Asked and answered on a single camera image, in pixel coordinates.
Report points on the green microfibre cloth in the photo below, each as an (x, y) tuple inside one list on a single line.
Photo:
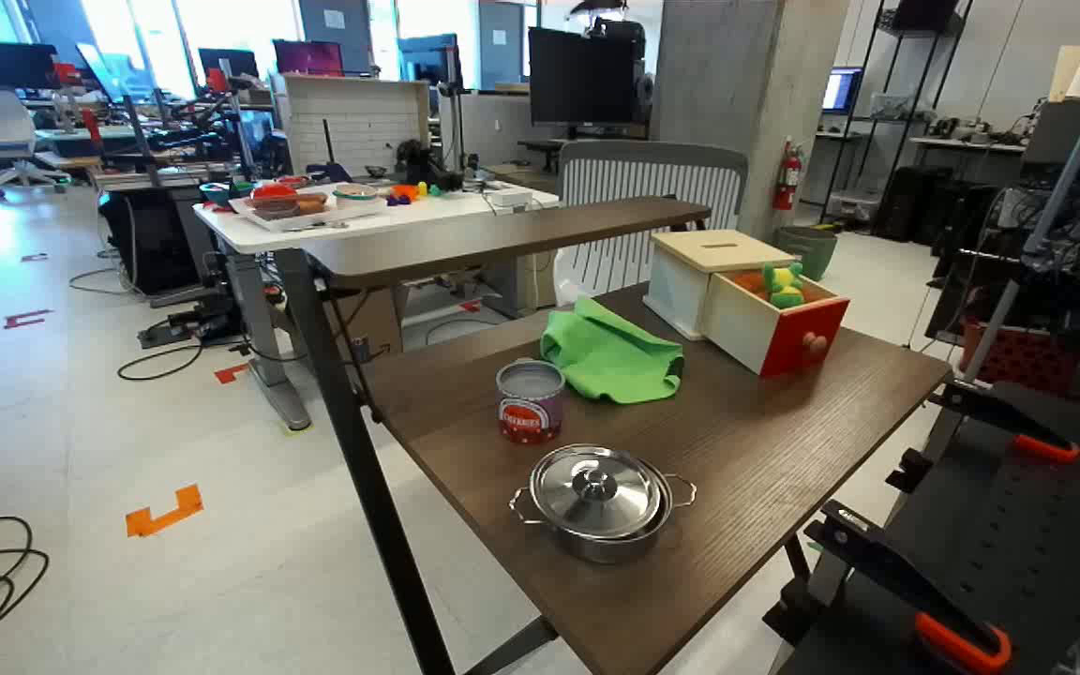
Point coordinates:
[(608, 363)]

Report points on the red labelled tin can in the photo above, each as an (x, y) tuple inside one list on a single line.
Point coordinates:
[(528, 406)]

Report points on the white box edge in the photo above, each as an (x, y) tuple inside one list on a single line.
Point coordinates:
[(678, 289)]

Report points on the steel pot with lid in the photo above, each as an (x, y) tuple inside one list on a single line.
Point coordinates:
[(597, 495)]

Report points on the grey striped partition panel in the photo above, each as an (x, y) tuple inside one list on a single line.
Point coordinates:
[(652, 175)]

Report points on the white height adjustable desk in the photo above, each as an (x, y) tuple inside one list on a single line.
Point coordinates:
[(352, 223)]

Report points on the red fronted wooden drawer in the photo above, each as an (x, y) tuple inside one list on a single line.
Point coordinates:
[(765, 339)]

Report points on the green toy block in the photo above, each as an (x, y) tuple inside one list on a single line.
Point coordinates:
[(783, 286)]

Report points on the large black monitor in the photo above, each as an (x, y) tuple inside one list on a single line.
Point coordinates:
[(581, 76)]

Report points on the green waste bin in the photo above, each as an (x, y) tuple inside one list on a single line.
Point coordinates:
[(806, 248)]

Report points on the red fire extinguisher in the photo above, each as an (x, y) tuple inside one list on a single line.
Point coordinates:
[(790, 176)]

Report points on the black metal shelf rack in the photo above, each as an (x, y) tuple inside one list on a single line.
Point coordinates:
[(902, 115)]

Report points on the red plastic crate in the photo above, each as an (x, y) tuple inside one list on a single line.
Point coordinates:
[(1022, 356)]

